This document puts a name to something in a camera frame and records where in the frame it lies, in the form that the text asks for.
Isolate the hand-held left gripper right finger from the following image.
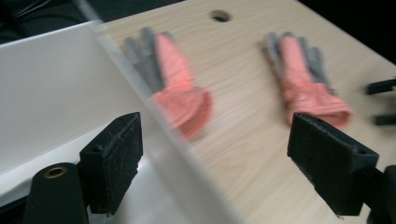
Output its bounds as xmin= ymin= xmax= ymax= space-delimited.
xmin=287 ymin=112 xmax=380 ymax=217

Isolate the orange and grey glove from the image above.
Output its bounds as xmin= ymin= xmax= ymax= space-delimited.
xmin=121 ymin=27 xmax=215 ymax=142
xmin=264 ymin=31 xmax=355 ymax=129

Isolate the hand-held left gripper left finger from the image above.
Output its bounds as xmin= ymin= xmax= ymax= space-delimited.
xmin=78 ymin=111 xmax=144 ymax=217

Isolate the white box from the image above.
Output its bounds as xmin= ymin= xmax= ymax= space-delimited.
xmin=0 ymin=20 xmax=248 ymax=224

